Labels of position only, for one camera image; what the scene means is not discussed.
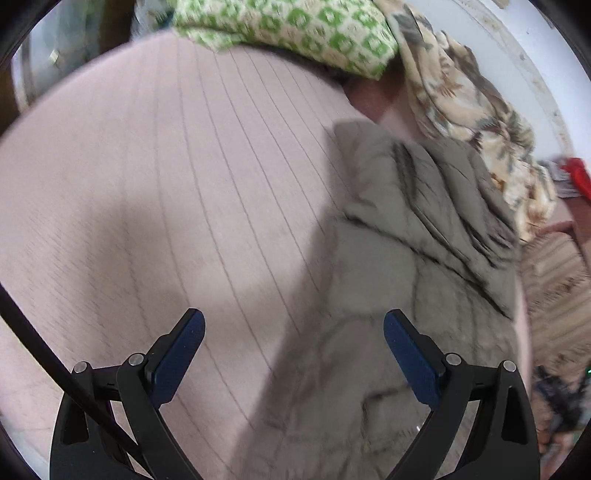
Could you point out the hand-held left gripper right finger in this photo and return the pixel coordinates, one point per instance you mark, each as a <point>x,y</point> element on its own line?
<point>412,357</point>

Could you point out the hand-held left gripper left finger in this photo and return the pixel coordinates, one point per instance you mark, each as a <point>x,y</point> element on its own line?
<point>180,357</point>

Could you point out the olive quilted jacket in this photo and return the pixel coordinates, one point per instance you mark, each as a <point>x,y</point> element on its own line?
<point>397,286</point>

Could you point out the beige striped cloth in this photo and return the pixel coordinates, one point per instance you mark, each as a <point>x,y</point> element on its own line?
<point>556,300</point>

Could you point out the pink striped bed sheet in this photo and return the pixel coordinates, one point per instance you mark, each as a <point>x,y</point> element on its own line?
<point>152,198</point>

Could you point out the red cloth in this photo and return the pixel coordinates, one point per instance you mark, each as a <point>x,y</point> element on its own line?
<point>579,177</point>

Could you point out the beige leaf print blanket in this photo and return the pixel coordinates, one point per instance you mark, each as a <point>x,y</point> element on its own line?
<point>466,106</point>

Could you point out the green patterned pillow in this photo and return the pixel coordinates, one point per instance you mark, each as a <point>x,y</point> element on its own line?
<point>295,27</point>

